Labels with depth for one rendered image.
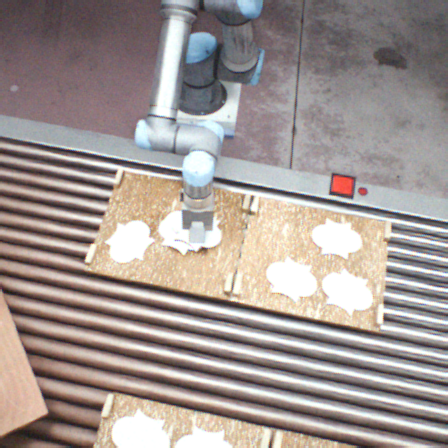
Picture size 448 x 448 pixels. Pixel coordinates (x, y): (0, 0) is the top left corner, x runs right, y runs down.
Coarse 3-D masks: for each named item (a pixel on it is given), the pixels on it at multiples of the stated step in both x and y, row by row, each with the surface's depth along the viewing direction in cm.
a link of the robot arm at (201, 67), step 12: (192, 36) 199; (204, 36) 199; (192, 48) 196; (204, 48) 195; (216, 48) 197; (192, 60) 196; (204, 60) 196; (216, 60) 196; (192, 72) 200; (204, 72) 199; (216, 72) 198; (192, 84) 204; (204, 84) 204
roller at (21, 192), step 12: (0, 192) 191; (12, 192) 191; (24, 192) 190; (36, 192) 190; (48, 192) 190; (60, 204) 190; (72, 204) 189; (84, 204) 189; (96, 204) 189; (396, 264) 182; (408, 264) 182; (420, 264) 182; (420, 276) 182; (432, 276) 181; (444, 276) 181
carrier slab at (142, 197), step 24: (120, 192) 189; (144, 192) 190; (168, 192) 190; (216, 192) 191; (120, 216) 185; (144, 216) 185; (216, 216) 186; (240, 216) 186; (96, 240) 181; (240, 240) 182; (96, 264) 177; (120, 264) 177; (144, 264) 177; (168, 264) 177; (192, 264) 178; (216, 264) 178; (168, 288) 174; (192, 288) 174; (216, 288) 174
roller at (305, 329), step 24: (0, 264) 177; (24, 264) 178; (72, 288) 177; (96, 288) 175; (120, 288) 175; (192, 312) 174; (216, 312) 172; (240, 312) 172; (312, 336) 171; (336, 336) 170; (360, 336) 170; (432, 360) 168
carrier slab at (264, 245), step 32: (256, 224) 185; (288, 224) 186; (320, 224) 186; (352, 224) 186; (256, 256) 180; (288, 256) 180; (320, 256) 180; (352, 256) 181; (384, 256) 181; (256, 288) 174; (320, 288) 175; (320, 320) 171; (352, 320) 170
